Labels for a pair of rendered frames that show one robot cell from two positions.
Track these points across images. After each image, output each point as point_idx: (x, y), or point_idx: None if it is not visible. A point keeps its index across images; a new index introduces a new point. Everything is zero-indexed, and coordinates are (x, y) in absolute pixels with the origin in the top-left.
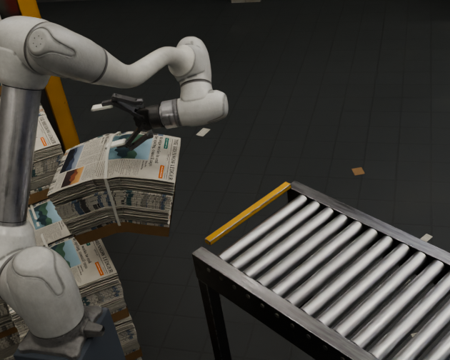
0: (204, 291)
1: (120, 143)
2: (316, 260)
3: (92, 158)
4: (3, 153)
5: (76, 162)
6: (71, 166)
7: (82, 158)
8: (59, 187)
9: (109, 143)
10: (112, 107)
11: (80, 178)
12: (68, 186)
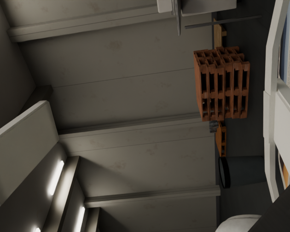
0: None
1: (289, 170)
2: None
3: None
4: None
5: (287, 47)
6: (283, 59)
7: None
8: (279, 152)
9: (266, 120)
10: None
11: (288, 177)
12: (282, 175)
